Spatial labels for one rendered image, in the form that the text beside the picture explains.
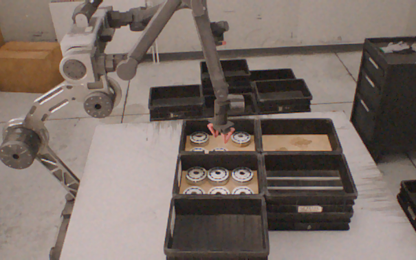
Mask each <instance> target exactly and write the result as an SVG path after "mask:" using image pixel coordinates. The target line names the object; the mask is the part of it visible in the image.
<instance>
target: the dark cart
mask: <svg viewBox="0 0 416 260"><path fill-rule="evenodd" d="M400 41H402V45H403V44H405V43H407V44H408V45H409V46H410V45H412V44H413V43H416V36H395V37H380V38H365V39H364V47H363V51H362V58H361V62H360V70H359V74H358V81H357V85H356V89H355V93H354V98H353V104H352V110H351V117H350V121H351V123H352V125H353V128H355V130H356V131H357V132H358V135H359V137H360V139H361V140H362V142H363V143H364V146H365V147H366V148H367V150H368V151H369V153H370V155H371V157H372V158H373V161H374V162H376V161H378V159H379V154H380V153H397V152H409V151H416V52H415V53H414V52H406V54H405V53H397V52H387V53H384V52H383V51H382V50H380V49H379V48H383V47H387V46H388V44H389V43H391V42H394V43H395V44H396V45H397V44H398V43H399V42H400Z"/></svg>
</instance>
